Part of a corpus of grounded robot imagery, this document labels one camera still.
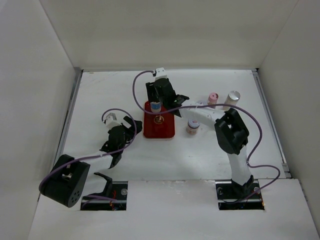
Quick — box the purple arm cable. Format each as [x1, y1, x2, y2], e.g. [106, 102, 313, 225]
[38, 108, 137, 191]
[132, 70, 281, 204]

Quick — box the aluminium side rail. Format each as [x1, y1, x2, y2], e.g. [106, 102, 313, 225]
[251, 69, 292, 179]
[54, 67, 83, 161]

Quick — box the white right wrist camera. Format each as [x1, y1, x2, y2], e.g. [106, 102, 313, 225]
[152, 67, 167, 81]

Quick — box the right aluminium side rail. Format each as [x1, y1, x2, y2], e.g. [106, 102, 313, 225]
[251, 69, 292, 179]

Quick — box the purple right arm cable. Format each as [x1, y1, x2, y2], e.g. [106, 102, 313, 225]
[132, 70, 281, 204]

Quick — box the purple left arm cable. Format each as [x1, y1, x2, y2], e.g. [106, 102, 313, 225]
[38, 108, 137, 191]

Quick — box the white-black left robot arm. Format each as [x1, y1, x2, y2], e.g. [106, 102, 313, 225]
[39, 116, 143, 208]

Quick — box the red-white lid sauce jar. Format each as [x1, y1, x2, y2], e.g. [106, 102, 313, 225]
[186, 119, 200, 135]

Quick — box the red lacquer tray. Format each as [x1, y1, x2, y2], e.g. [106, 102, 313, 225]
[143, 113, 176, 139]

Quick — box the pink cap spice bottle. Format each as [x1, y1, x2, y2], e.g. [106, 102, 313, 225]
[207, 92, 219, 109]

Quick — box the tall jar blue label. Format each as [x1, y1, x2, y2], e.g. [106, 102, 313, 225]
[149, 101, 162, 113]

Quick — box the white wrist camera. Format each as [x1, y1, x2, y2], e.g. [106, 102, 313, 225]
[152, 67, 167, 81]
[102, 112, 121, 130]

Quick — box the left aluminium side rail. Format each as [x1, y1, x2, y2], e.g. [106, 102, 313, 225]
[54, 67, 83, 161]

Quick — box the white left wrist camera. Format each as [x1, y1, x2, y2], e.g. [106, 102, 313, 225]
[102, 112, 121, 130]

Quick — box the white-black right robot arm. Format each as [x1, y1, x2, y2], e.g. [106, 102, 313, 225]
[145, 78, 254, 201]

